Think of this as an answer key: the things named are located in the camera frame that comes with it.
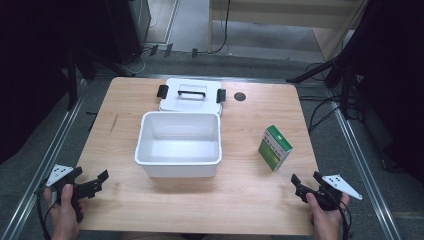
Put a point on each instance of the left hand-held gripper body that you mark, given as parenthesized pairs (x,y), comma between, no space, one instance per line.
(58,173)

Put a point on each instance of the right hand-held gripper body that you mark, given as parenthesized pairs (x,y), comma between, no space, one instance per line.
(340,186)

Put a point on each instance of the green and white carton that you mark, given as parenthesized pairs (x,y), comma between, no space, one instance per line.
(275,150)

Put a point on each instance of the white plastic storage box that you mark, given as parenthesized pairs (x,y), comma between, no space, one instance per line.
(180,146)

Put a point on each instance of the person's right hand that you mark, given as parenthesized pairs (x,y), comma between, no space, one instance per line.
(325,221)

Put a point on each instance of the person's left hand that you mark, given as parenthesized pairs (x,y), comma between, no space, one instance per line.
(63,216)

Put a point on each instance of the black metal stand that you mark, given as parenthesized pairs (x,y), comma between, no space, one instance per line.
(71,80)

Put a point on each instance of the dark round table grommet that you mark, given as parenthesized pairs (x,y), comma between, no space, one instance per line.
(240,96)

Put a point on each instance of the black tripod stand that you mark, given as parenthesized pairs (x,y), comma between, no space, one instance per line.
(333,71)

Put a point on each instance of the black cabinet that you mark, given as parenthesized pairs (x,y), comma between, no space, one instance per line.
(113,30)

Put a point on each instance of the metal floor rail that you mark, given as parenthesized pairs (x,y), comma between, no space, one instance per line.
(43,160)
(363,166)

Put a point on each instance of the small black floor bracket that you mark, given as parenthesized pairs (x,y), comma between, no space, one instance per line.
(168,50)
(153,50)

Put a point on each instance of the light wooden furniture frame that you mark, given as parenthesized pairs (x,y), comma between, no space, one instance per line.
(263,16)

